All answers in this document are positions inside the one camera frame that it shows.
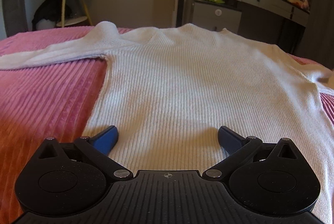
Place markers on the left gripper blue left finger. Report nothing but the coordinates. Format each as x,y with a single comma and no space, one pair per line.
101,143

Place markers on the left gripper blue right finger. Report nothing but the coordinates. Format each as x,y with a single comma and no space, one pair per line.
236,145

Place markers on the white ribbed knit sweater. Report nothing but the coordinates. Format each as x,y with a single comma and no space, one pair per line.
168,91

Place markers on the round yellow-legged side table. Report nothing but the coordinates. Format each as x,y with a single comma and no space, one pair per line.
74,12

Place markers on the grey bedside cabinet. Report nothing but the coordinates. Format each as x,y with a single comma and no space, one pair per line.
214,17

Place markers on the grey dressing table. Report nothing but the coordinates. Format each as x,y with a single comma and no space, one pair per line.
272,21

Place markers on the black garment on table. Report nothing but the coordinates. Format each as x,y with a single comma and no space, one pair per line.
48,10

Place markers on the pink corduroy bed cover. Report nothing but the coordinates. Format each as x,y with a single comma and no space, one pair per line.
55,100

